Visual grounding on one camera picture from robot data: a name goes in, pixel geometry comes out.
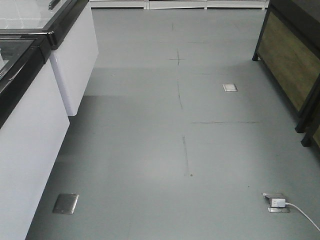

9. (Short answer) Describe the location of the far steel floor socket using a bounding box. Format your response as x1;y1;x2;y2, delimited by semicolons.
222;83;238;93

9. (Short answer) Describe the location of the steel floor socket cover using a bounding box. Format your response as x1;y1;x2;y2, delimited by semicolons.
52;193;79;215

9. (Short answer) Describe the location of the near white chest freezer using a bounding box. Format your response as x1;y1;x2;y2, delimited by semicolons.
0;35;70;240

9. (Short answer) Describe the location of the white chest freezer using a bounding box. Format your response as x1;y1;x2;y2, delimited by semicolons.
0;0;99;117
0;35;70;240

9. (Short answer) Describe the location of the far white chest freezer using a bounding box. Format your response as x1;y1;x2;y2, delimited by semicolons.
0;0;99;117

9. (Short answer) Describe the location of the white shelf base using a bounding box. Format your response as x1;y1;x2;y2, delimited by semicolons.
90;0;269;10

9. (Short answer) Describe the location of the white power adapter plug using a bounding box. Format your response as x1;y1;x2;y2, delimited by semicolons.
270;198;286;208

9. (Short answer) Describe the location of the open floor socket box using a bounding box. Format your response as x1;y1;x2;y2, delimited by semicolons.
262;192;290;214

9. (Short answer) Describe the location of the dark wooden display stand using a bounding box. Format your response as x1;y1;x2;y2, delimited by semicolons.
252;0;320;133

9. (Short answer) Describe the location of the white power cable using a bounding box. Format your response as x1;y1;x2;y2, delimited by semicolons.
285;202;320;233

